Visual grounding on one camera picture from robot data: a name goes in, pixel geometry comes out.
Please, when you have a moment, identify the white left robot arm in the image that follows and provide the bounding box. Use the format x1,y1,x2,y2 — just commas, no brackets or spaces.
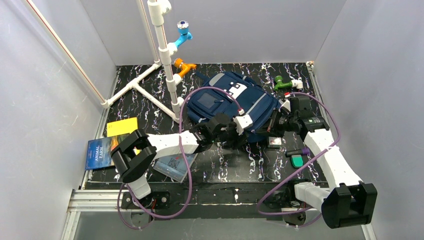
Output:
110,113,253,200

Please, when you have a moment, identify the green tap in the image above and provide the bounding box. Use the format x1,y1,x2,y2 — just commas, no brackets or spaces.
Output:
273,75,293,91

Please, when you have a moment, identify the Animal Farm book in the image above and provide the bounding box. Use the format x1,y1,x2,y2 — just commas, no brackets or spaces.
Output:
85,133,129,171

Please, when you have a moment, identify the navy blue student backpack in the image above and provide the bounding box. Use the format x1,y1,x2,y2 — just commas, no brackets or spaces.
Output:
186,71,282,143

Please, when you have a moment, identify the purple cable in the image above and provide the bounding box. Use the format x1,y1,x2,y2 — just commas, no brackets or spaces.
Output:
115,86,243,231
256,92,342,229

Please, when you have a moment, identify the purple black marker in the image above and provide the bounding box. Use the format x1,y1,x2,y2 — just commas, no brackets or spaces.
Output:
285,147,311,157

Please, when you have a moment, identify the yellow book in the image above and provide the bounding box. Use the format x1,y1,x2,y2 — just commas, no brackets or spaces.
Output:
106,117,138,155

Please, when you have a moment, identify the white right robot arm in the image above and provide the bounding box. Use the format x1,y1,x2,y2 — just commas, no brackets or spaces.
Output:
256,92,378,229

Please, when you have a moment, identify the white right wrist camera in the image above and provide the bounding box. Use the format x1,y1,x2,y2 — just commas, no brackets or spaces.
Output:
279,92,291,113

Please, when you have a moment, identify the orange tap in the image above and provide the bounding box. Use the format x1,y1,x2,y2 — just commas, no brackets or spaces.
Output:
173,58,197,78

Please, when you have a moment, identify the white PVC pipe stand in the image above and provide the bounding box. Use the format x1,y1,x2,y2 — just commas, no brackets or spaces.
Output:
102,0,184,123

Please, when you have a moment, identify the blue tap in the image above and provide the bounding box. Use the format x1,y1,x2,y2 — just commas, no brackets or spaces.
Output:
174,20,193,49

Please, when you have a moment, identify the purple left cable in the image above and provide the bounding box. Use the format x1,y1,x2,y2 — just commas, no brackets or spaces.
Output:
115,86,243,231

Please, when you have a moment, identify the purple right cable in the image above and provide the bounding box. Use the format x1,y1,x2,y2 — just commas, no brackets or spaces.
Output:
256,92,342,229

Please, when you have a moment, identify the green eraser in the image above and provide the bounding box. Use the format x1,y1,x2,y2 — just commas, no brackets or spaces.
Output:
290,154,304,169

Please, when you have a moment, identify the Nineteen Eighty-Four book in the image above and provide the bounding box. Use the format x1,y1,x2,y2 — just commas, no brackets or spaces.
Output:
153,153,198,183

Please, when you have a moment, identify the small card box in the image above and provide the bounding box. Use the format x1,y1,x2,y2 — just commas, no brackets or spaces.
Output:
267,136,283,148

